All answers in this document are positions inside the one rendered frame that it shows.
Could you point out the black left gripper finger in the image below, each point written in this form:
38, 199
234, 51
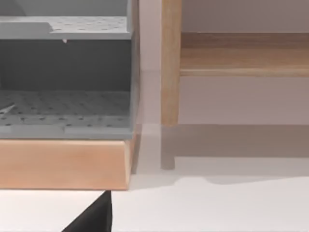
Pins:
99, 213

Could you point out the pale wooden drawer front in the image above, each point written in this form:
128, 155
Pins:
62, 164

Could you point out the grey pierced drawer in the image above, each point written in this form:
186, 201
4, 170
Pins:
67, 79

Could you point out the wooden open shelf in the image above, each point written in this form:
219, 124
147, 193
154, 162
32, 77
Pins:
217, 58

